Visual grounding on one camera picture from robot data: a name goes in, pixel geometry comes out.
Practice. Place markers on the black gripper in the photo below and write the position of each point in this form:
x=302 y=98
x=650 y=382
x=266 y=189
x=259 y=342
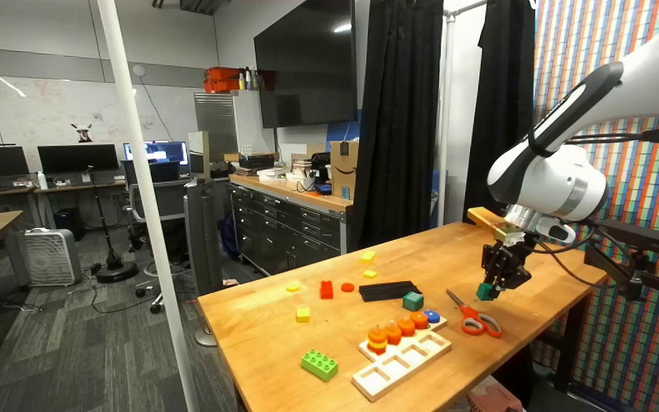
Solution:
x=508 y=263

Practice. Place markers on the small green wooden block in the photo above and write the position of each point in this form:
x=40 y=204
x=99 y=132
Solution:
x=485 y=291

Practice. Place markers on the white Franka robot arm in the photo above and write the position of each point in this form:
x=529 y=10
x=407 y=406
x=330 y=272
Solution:
x=549 y=180

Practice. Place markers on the yellow small block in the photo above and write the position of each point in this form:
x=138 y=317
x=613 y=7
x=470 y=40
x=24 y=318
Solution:
x=294 y=286
x=302 y=314
x=368 y=272

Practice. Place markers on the wooden pallet with slots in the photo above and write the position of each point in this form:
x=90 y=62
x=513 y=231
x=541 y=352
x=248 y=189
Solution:
x=399 y=366

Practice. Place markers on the yellow wooden plank piece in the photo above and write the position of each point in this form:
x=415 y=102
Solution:
x=488 y=220

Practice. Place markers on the blue round disc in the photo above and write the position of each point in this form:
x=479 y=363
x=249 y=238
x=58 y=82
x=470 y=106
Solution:
x=430 y=314

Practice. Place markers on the large teal green cube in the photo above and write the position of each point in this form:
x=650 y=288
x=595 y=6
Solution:
x=412 y=300

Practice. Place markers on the black rectangular bar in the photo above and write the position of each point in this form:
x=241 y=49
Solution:
x=386 y=291

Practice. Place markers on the pink object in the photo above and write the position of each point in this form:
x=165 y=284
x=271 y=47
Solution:
x=492 y=397

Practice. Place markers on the yellow toy brick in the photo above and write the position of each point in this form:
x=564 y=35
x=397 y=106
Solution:
x=366 y=257

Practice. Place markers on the red orange flat disc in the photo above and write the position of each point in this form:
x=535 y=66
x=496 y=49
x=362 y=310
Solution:
x=345 y=286

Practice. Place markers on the red toy brick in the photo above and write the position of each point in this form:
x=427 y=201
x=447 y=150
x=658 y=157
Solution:
x=325 y=288

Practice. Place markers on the narrow black curtain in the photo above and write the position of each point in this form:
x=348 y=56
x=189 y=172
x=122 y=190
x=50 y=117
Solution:
x=503 y=98

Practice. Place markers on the brown cardboard box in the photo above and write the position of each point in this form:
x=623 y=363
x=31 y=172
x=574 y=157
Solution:
x=344 y=167

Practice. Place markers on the wide black curtain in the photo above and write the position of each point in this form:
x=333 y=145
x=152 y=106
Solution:
x=399 y=116

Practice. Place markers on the green toy brick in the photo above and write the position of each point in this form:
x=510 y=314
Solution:
x=318 y=364

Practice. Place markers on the drawer cabinet with wooden top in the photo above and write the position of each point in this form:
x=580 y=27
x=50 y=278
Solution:
x=292 y=220

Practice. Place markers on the large black television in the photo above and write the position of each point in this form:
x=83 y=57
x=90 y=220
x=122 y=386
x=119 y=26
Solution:
x=308 y=65

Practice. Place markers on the tall dark grey cabinet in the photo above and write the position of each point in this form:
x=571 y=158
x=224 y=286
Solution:
x=203 y=236

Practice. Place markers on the steel grey cabinet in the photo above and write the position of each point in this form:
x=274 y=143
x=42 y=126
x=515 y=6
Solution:
x=215 y=126

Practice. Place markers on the orange storage box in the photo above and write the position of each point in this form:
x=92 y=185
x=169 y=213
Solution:
x=222 y=79

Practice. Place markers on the monitor with blue screen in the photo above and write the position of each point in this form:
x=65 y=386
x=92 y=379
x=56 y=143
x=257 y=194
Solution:
x=163 y=152

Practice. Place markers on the white vertical pole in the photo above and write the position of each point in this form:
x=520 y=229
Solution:
x=142 y=190

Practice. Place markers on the black floor stand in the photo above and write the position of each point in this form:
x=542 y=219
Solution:
x=114 y=268

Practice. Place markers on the white box fan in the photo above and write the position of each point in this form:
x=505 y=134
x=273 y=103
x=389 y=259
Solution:
x=48 y=254

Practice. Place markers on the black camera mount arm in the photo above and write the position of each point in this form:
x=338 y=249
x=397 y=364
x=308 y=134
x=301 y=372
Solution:
x=635 y=254

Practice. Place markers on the small dark wall figure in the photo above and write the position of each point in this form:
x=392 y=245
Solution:
x=81 y=132

